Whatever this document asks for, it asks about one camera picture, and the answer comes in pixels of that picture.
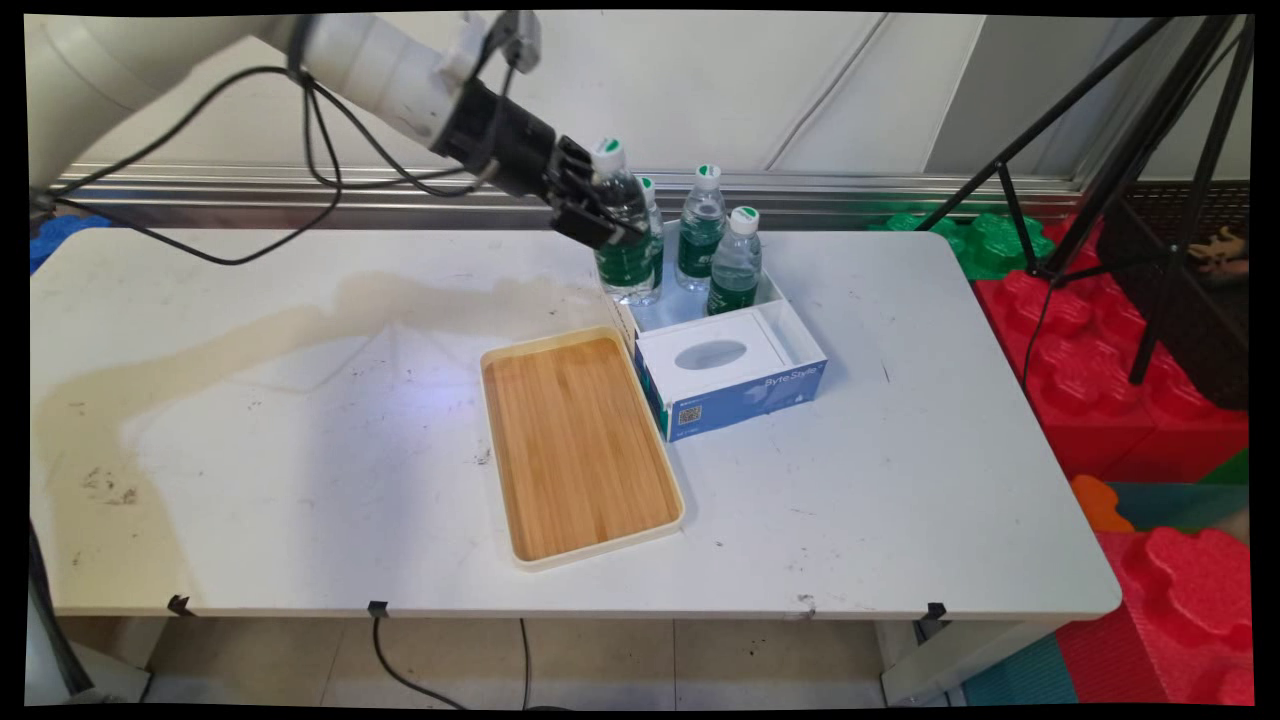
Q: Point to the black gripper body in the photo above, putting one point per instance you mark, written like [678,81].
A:
[500,135]

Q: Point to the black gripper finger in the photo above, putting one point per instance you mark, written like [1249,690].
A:
[592,225]
[577,163]

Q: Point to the water bottle green label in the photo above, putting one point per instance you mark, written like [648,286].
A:
[625,265]
[700,240]
[657,245]
[735,270]

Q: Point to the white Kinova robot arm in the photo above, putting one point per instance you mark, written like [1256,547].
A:
[380,60]

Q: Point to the wooden tray white rim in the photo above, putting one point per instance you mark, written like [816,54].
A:
[575,450]

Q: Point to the white acrylic organizer box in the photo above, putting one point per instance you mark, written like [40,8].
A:
[740,400]

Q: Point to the blue foam block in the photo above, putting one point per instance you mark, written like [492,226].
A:
[60,235]

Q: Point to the large red foam block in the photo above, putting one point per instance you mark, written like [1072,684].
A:
[1080,350]

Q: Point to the white table leg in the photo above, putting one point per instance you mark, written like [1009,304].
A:
[940,665]

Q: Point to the black tripod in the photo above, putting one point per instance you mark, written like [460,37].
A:
[1150,125]

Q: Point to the orange foam piece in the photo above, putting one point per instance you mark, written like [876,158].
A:
[1095,505]

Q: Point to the teal foam mat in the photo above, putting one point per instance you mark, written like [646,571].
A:
[1020,675]

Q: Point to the black mesh crate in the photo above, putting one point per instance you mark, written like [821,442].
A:
[1215,330]

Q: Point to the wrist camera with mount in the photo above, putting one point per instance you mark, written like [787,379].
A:
[520,40]

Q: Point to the aluminium wall rail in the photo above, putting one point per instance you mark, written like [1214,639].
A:
[300,205]

